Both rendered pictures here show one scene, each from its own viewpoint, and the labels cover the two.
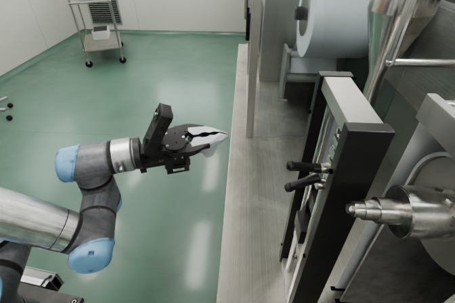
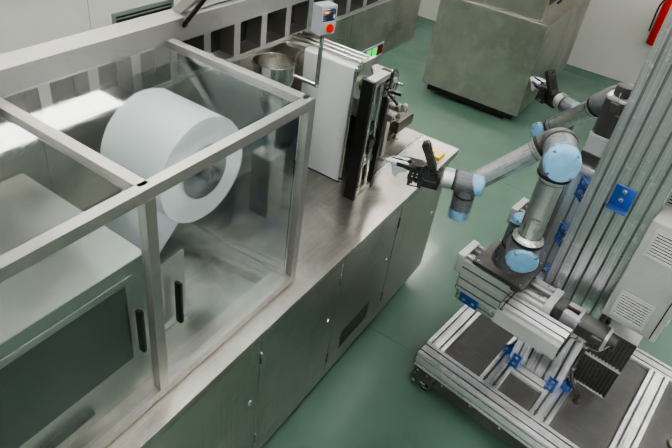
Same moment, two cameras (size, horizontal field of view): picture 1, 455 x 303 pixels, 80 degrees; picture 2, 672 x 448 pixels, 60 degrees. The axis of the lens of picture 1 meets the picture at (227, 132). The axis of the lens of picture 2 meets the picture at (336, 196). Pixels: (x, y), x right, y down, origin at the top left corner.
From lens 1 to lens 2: 242 cm
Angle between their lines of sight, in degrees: 104
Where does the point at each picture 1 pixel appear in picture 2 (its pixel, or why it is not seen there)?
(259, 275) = (371, 200)
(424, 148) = (346, 84)
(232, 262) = (382, 211)
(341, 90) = (378, 77)
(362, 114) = (384, 72)
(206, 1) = not seen: outside the picture
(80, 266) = not seen: hidden behind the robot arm
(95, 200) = not seen: hidden behind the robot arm
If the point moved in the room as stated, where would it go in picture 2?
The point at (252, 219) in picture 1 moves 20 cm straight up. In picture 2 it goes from (353, 221) to (360, 180)
